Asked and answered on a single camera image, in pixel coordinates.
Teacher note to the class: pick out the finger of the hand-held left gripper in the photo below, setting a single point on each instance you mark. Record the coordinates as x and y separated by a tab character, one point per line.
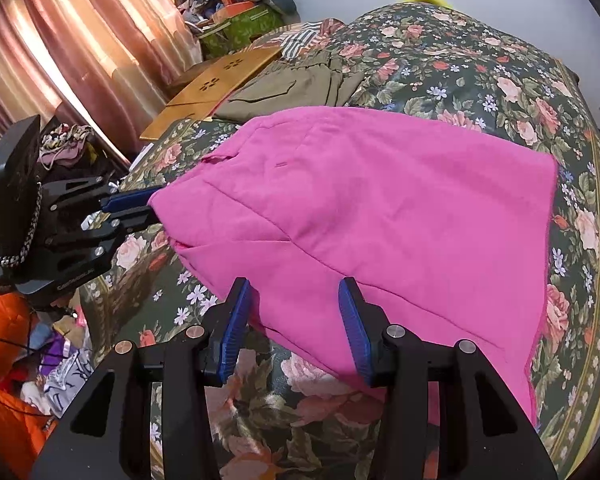
132	222
130	200

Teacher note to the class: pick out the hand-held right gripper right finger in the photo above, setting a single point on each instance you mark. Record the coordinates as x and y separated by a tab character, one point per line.
351	325

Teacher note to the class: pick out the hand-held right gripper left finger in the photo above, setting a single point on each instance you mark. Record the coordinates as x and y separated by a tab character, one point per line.
234	325

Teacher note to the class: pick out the pink pants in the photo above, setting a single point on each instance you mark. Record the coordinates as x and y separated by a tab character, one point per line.
370	220

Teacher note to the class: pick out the olive green pants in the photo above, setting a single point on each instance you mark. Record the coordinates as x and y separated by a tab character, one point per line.
290	89

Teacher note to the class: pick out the clutter of clothes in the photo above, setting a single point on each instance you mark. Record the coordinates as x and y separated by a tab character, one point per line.
65	147

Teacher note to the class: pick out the wooden folding table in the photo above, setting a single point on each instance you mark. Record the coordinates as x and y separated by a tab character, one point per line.
215	85

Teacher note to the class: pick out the pink striped curtain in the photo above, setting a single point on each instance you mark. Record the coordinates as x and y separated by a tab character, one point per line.
65	45

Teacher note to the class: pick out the orange cloth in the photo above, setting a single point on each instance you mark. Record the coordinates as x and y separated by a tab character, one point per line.
5	385

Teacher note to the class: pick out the green patterned box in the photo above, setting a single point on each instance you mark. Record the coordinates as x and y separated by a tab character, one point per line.
240	27

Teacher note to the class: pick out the striped cloth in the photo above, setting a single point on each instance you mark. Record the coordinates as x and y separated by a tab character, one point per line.
302	35

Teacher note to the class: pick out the floral bed blanket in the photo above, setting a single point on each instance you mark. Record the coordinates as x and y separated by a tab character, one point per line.
485	90

